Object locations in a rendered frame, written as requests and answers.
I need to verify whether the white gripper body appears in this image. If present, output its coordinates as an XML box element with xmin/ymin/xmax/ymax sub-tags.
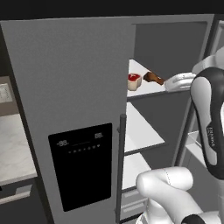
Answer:
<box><xmin>164</xmin><ymin>72</ymin><xmax>197</xmax><ymax>93</ymax></box>

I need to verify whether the brown chicken drumstick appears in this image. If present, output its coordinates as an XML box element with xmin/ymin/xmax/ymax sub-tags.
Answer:
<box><xmin>143</xmin><ymin>71</ymin><xmax>166</xmax><ymax>87</ymax></box>

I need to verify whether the white fridge shelf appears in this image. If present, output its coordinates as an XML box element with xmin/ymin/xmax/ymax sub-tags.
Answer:
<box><xmin>126</xmin><ymin>59</ymin><xmax>194</xmax><ymax>102</ymax></box>
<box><xmin>122</xmin><ymin>152</ymin><xmax>153</xmax><ymax>193</ymax></box>
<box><xmin>123</xmin><ymin>101</ymin><xmax>170</xmax><ymax>157</ymax></box>

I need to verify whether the raw red steak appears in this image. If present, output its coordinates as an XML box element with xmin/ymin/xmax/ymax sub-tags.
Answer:
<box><xmin>127</xmin><ymin>73</ymin><xmax>144</xmax><ymax>92</ymax></box>

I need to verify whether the open grey fridge door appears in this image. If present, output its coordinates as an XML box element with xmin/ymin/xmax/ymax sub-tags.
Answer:
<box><xmin>174</xmin><ymin>14</ymin><xmax>224</xmax><ymax>176</ymax></box>

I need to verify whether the grey fridge door black panel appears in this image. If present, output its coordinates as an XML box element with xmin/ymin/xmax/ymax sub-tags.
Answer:
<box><xmin>0</xmin><ymin>17</ymin><xmax>137</xmax><ymax>224</ymax></box>

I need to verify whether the grey fridge drawer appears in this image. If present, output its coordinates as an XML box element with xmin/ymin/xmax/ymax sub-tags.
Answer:
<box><xmin>120</xmin><ymin>188</ymin><xmax>149</xmax><ymax>221</ymax></box>

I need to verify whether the grey cupboard drawer front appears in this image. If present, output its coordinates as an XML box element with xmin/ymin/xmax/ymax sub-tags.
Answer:
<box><xmin>0</xmin><ymin>183</ymin><xmax>33</xmax><ymax>206</ymax></box>

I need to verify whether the dark grey fridge door handle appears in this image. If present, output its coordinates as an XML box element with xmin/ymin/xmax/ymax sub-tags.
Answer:
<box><xmin>115</xmin><ymin>113</ymin><xmax>128</xmax><ymax>224</ymax></box>

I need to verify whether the white wall socket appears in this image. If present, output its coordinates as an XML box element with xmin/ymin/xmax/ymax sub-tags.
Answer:
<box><xmin>0</xmin><ymin>82</ymin><xmax>13</xmax><ymax>104</ymax></box>

